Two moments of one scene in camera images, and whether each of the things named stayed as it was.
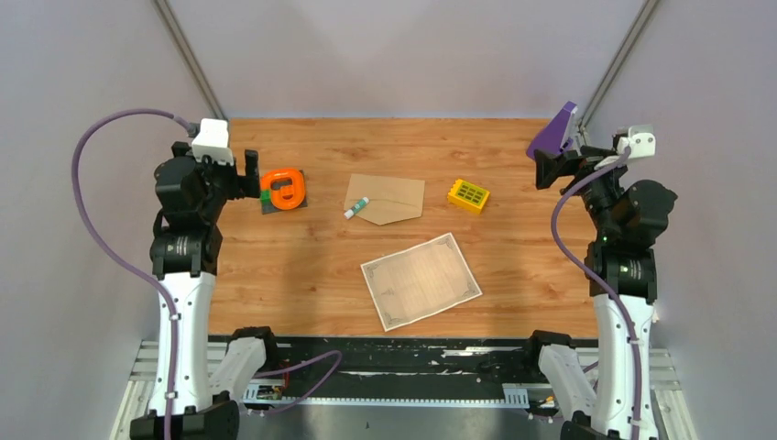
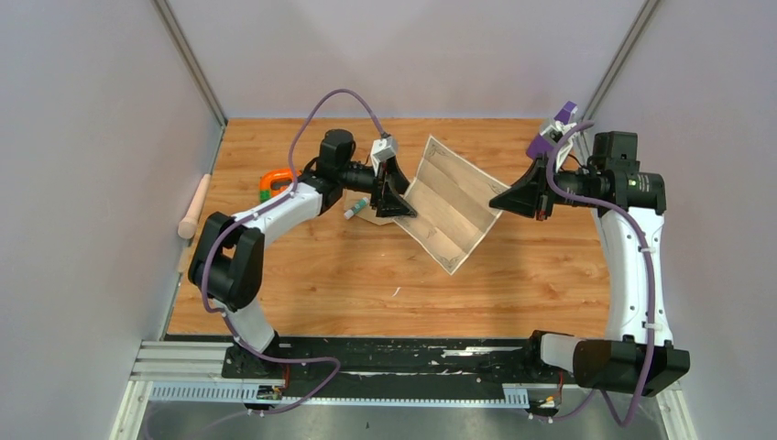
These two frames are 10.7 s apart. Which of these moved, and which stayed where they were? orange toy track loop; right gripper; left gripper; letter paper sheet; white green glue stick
Moved: left gripper; right gripper; letter paper sheet
Stayed: orange toy track loop; white green glue stick
